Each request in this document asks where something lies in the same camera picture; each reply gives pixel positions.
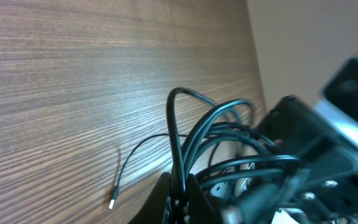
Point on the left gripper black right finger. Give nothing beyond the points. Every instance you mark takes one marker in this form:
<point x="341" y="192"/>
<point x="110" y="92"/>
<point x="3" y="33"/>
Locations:
<point x="199" y="208"/>

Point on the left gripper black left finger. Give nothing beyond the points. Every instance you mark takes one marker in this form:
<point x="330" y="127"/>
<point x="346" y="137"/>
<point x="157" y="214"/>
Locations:
<point x="155" y="209"/>

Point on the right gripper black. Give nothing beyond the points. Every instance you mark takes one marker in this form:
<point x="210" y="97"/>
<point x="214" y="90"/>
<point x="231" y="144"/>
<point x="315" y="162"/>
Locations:
<point x="326" y="190"/>

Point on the black USB cable long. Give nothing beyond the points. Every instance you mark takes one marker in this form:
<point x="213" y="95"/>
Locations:
<point x="116" y="190"/>

